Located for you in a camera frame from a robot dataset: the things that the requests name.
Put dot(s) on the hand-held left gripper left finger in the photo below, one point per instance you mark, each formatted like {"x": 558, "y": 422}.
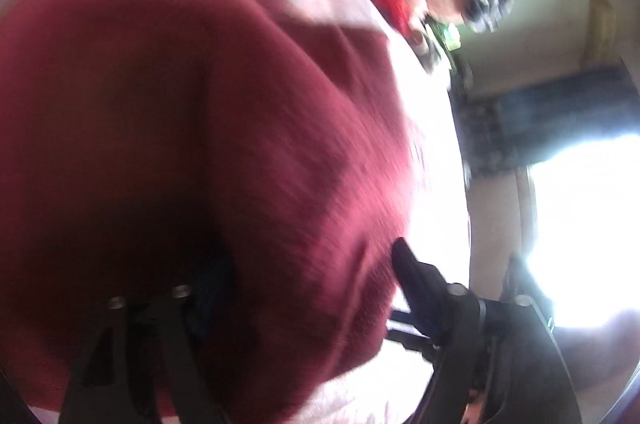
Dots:
{"x": 210, "y": 299}

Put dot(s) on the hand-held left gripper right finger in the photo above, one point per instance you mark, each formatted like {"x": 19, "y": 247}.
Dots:
{"x": 407, "y": 269}

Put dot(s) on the maroon knit sweater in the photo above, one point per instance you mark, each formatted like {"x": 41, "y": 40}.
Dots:
{"x": 200, "y": 104}

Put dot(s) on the dark blue curtain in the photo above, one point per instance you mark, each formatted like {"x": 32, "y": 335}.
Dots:
{"x": 550, "y": 114}

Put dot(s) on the small green object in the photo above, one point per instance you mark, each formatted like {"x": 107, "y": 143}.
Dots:
{"x": 447, "y": 35}

